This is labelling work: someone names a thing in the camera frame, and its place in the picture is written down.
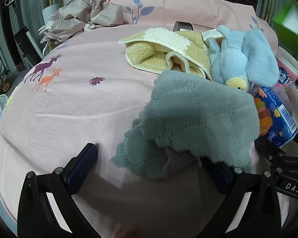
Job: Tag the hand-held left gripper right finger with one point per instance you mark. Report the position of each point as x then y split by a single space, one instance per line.
221 177

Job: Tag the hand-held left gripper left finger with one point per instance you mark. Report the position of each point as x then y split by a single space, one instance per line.
82 168

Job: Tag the blue snack box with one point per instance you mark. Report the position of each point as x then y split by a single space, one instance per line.
275 119

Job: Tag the grey quilted cloth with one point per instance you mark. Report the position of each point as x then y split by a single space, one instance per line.
201 114

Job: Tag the blue plush toy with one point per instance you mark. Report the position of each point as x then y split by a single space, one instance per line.
233 59

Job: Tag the green cardboard box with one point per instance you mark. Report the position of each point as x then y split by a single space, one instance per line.
285 19

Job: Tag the mauve pink cloth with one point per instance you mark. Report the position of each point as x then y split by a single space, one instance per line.
178 160

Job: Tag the pink printed bedsheet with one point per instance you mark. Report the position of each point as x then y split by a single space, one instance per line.
77 119

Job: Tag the lilac fluffy cloth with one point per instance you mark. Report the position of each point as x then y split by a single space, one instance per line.
280 91

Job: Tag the pink lid plastic jar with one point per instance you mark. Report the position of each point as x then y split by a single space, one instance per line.
288 67

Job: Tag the small potted plant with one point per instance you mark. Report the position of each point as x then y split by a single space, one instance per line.
3 79

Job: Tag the yellow and cream towel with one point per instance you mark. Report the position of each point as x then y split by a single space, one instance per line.
149 54

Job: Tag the black and white stick vacuum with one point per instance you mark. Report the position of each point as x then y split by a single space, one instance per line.
22 39

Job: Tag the crumpled pink-grey cloth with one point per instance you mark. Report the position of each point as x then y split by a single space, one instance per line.
72 22

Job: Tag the glass bottle with steel cap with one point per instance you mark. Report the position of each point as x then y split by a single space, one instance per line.
183 26

